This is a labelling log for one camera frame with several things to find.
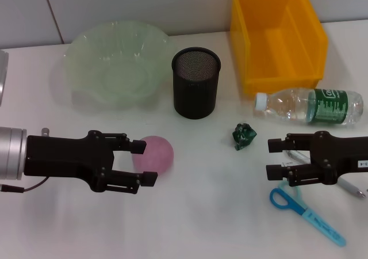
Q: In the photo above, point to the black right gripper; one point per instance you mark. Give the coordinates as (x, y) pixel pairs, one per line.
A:
(345, 155)

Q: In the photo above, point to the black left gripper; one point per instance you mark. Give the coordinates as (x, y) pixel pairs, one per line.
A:
(63, 158)

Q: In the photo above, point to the pink peach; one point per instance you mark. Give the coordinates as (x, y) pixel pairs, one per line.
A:
(159, 155)

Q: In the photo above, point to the green plastic wrapper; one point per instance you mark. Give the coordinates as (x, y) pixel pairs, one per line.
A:
(243, 136)

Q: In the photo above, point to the clear water bottle green label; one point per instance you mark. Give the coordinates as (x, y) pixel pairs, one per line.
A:
(302, 106)

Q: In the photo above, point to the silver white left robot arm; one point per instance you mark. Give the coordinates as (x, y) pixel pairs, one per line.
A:
(13, 155)

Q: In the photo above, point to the clear plastic ruler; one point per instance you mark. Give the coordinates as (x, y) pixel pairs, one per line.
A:
(289, 163)

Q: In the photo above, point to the blue scissors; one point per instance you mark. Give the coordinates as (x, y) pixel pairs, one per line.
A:
(316, 216)

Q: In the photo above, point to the grey white ballpoint pen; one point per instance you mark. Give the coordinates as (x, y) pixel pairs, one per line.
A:
(349, 188)

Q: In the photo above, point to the black mesh pen cup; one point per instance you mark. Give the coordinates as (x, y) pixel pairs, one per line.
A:
(195, 92)

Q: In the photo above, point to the pale green glass fruit plate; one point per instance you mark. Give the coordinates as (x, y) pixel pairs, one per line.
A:
(115, 69)

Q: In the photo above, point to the yellow plastic bin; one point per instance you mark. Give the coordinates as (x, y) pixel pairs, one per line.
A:
(273, 54)

